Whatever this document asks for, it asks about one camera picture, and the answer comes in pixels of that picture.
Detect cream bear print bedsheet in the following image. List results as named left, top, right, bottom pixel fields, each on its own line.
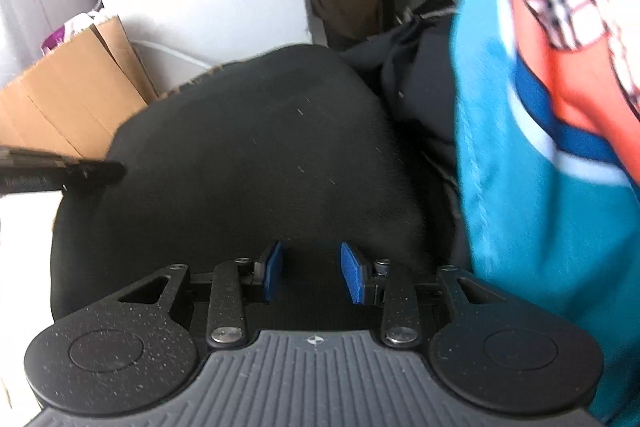
left=1, top=192, right=62, bottom=426

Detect black bear patchwork shorts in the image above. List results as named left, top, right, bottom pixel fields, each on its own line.
left=51, top=46, right=447, bottom=329

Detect leopard print garment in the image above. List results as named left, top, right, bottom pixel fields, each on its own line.
left=158, top=66, right=224, bottom=100

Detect brown cardboard sheet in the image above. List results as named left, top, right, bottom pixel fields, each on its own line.
left=1, top=15, right=158, bottom=159

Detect white purple plastic bag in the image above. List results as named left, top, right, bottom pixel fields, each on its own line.
left=40, top=0, right=108, bottom=55

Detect blue cartoon print garment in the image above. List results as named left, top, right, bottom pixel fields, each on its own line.
left=450, top=0, right=639, bottom=426

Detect white power cable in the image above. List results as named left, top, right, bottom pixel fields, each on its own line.
left=129, top=38, right=214, bottom=70

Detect black garment under leopard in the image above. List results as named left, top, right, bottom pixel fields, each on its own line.
left=341, top=13, right=471, bottom=271

